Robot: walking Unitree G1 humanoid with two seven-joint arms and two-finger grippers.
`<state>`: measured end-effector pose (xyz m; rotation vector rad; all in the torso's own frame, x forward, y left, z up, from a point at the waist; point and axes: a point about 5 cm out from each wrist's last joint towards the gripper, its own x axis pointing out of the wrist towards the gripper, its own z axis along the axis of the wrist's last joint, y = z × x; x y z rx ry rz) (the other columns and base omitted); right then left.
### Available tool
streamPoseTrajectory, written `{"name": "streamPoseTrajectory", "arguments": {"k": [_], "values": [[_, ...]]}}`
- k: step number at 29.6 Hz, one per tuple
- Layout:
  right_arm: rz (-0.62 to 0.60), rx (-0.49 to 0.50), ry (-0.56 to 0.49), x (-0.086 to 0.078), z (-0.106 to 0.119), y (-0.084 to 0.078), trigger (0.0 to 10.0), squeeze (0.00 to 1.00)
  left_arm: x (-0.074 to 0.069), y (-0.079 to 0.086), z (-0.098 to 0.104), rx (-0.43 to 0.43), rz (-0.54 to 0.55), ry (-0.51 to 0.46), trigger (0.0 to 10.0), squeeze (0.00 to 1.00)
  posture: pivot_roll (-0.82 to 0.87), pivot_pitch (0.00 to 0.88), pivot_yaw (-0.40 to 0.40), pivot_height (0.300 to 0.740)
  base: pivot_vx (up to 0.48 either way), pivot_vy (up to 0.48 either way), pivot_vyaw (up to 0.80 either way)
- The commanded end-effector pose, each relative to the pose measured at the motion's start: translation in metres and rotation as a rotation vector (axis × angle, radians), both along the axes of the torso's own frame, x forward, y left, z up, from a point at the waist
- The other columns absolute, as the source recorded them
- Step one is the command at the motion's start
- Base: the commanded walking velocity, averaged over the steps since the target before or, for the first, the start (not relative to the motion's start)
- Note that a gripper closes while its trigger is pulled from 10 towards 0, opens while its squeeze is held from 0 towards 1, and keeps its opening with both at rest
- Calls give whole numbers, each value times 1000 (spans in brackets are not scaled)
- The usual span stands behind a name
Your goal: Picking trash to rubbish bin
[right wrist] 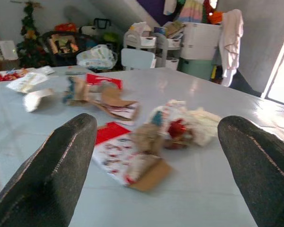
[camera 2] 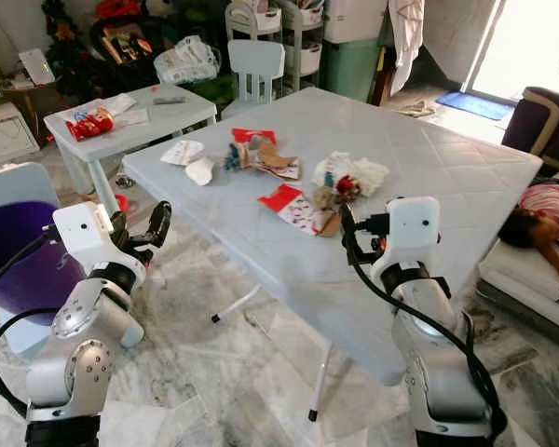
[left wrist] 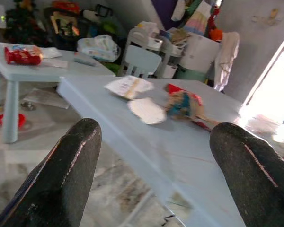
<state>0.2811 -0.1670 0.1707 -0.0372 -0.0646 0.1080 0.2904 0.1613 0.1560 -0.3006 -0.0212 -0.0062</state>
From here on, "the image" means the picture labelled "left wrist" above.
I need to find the red plush toy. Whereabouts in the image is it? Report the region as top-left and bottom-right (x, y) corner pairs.
(207, 7), (224, 40)

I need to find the white tissue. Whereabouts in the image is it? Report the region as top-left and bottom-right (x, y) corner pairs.
(127, 97), (168, 125)

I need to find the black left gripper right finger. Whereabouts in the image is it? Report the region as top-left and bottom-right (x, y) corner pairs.
(209, 122), (284, 227)

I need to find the white hanging cloth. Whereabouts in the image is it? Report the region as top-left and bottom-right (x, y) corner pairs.
(214, 32), (240, 92)

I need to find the white storage box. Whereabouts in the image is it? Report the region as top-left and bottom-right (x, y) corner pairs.
(179, 33), (222, 74)

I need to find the grey trolley cart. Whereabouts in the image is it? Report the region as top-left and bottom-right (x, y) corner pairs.
(123, 26), (187, 79)

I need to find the black framed colourful picture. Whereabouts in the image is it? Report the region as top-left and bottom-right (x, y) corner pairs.
(44, 7), (90, 50)

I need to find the green plastic bin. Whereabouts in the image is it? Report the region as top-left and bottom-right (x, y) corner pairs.
(175, 66), (209, 83)

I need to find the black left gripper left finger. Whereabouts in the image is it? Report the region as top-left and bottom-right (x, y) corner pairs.
(0, 117), (102, 227)

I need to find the white paper sheet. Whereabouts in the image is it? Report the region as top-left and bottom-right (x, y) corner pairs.
(44, 59), (69, 69)

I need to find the pastel striped garment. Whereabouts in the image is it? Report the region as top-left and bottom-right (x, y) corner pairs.
(184, 2), (213, 36)

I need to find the colourful snack wrapper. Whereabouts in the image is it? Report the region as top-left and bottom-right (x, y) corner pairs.
(164, 83), (204, 119)

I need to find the red plastic bowl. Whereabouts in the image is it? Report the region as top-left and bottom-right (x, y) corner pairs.
(0, 113), (27, 128)

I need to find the red snack bag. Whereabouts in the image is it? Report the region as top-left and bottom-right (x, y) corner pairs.
(4, 44), (43, 66)

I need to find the red flat snack wrapper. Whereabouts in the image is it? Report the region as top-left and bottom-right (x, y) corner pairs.
(191, 114), (221, 132)

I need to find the black trolley bag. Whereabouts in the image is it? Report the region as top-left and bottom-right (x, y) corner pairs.
(82, 4), (114, 36)

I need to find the white striped paper wrapper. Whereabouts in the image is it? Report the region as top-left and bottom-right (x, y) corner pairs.
(104, 75), (155, 101)

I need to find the light blue child chair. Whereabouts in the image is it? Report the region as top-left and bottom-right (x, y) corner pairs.
(119, 44), (162, 80)

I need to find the light blue plastic table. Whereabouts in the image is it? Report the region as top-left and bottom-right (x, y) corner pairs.
(0, 41), (116, 144)
(56, 75), (249, 227)

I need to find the dark green Christmas tree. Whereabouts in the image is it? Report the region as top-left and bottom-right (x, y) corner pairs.
(3, 0), (48, 45)

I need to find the white diaper pack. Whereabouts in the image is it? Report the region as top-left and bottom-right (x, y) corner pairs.
(77, 35), (122, 63)

